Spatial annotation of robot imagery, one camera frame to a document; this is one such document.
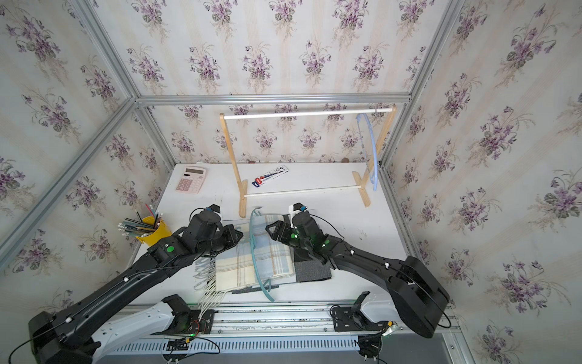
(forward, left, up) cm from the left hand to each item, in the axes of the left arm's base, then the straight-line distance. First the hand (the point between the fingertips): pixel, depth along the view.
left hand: (249, 238), depth 73 cm
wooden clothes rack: (+37, -48, -15) cm, 63 cm away
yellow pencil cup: (+5, +38, -10) cm, 39 cm away
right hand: (+4, -8, -3) cm, 9 cm away
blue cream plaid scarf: (-2, -2, -12) cm, 12 cm away
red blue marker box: (+43, -4, -17) cm, 47 cm away
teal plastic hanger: (-12, -5, -11) cm, 18 cm away
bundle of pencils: (+7, +44, -6) cm, 45 cm away
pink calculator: (+39, +35, -17) cm, 55 cm away
